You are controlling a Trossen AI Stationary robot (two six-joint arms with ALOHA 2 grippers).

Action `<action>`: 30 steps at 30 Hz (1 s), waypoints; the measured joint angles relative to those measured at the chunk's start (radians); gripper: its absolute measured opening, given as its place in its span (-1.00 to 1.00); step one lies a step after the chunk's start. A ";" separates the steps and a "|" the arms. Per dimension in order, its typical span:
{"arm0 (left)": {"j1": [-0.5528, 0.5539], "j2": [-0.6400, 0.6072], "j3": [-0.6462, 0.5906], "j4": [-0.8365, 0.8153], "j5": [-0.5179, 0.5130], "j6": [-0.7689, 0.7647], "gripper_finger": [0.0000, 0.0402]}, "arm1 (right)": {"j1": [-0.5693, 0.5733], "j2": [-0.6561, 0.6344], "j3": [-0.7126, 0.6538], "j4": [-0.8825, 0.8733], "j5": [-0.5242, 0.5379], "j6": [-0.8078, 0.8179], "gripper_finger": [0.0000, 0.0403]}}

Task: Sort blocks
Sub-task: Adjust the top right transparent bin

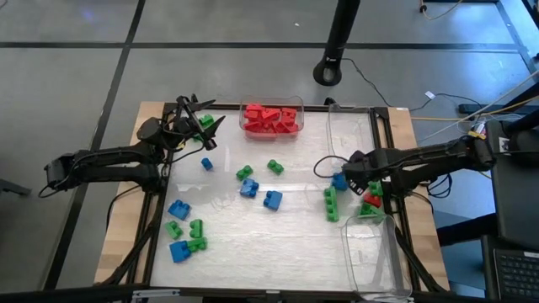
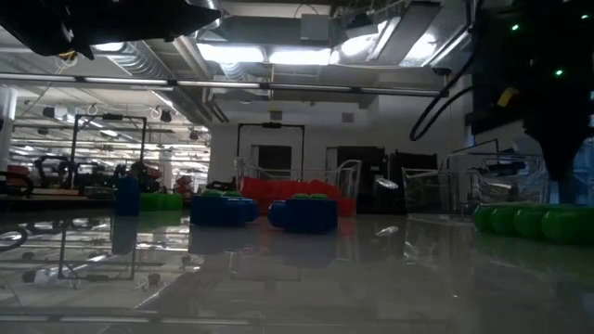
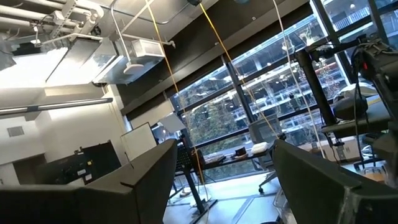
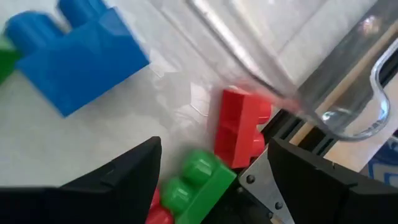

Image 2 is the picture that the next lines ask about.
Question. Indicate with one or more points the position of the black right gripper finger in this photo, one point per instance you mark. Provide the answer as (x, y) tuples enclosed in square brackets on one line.
[(564, 162)]

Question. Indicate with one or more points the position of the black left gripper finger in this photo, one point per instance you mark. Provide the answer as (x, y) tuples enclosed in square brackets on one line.
[(153, 21)]

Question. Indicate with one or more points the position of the clear plastic bin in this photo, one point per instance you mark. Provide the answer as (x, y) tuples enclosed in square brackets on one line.
[(501, 185), (352, 163)]

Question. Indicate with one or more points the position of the long green toy block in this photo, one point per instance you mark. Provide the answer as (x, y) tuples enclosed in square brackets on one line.
[(533, 225), (160, 202)]

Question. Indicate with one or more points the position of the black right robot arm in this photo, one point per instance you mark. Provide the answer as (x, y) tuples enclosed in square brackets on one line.
[(533, 37)]

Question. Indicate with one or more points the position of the blue-lit window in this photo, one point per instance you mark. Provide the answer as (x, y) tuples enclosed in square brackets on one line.
[(584, 176)]

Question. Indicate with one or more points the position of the bright fluorescent light panel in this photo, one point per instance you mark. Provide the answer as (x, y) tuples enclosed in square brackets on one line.
[(300, 56), (230, 53)]

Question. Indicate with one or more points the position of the long grey metal pipe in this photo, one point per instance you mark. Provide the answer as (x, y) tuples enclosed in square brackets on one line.
[(278, 86)]

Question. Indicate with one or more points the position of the black cabinet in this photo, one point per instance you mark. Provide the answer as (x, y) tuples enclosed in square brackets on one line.
[(413, 160), (362, 155)]

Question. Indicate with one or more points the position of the grey metal box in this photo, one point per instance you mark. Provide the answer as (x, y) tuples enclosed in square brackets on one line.
[(314, 27)]

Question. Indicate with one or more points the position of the red machine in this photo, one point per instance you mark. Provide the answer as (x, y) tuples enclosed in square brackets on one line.
[(183, 184)]

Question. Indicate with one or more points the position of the small blue toy block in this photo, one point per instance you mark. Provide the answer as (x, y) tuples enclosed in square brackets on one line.
[(127, 197)]

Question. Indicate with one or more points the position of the white oval reflector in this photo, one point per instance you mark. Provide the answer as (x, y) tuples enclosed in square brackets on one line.
[(386, 183)]

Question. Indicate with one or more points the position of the dark workbench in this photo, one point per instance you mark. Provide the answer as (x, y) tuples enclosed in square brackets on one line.
[(55, 201)]

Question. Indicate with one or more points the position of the round metal air duct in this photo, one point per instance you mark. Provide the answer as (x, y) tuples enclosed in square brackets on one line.
[(209, 7)]

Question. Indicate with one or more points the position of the black station frame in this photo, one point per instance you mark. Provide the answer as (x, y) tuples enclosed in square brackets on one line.
[(271, 124), (111, 117)]

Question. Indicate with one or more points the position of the dark wall screen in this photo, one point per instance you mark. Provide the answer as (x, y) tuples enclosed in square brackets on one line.
[(274, 157)]

